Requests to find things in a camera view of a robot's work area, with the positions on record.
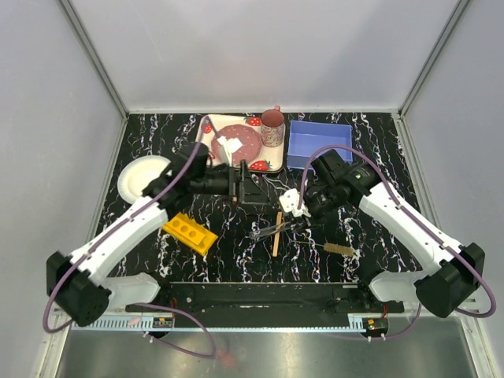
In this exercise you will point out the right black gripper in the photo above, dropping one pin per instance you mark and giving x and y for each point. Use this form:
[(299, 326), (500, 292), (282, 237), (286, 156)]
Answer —
[(305, 223)]

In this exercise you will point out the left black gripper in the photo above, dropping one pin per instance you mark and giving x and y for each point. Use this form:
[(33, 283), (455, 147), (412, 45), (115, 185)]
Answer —
[(241, 190)]

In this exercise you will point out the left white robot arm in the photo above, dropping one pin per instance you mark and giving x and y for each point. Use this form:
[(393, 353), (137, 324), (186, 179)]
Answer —
[(78, 282)]

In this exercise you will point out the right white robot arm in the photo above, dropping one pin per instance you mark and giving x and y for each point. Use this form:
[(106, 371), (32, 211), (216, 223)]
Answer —
[(450, 271)]

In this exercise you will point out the wooden test tube clamp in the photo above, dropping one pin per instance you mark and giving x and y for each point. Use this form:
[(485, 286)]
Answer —
[(276, 237)]

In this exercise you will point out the metal crucible tongs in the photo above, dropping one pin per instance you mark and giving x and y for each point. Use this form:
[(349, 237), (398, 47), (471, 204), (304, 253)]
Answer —
[(275, 184)]

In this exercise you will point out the strawberry pattern tray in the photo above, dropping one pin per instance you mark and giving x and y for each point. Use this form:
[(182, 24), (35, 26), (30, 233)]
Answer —
[(270, 159)]

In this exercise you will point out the pink dotted plate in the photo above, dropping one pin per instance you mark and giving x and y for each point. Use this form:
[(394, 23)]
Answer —
[(249, 138)]

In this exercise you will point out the test tube brush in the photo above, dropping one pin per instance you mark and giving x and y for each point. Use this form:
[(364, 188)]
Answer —
[(334, 248)]

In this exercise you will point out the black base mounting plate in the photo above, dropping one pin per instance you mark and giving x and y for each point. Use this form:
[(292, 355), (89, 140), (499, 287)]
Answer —
[(273, 305)]

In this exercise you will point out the pink floral mug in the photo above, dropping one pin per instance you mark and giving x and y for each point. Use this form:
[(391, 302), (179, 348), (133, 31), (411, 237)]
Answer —
[(272, 127)]

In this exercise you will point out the blue plastic drawer box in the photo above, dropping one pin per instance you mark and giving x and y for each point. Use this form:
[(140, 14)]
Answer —
[(306, 137)]

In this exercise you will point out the yellow test tube rack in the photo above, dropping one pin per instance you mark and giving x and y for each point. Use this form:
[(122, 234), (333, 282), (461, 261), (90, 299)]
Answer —
[(190, 233)]

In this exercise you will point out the white paper plate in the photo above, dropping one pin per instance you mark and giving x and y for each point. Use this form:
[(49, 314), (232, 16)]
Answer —
[(138, 174)]

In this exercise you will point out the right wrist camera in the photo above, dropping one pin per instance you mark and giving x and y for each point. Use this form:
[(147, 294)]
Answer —
[(289, 202)]

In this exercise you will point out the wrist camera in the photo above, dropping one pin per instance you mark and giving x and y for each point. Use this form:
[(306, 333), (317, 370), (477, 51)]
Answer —
[(289, 202), (227, 149)]

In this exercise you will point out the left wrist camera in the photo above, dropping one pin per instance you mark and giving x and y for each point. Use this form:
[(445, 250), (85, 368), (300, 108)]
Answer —
[(227, 149)]

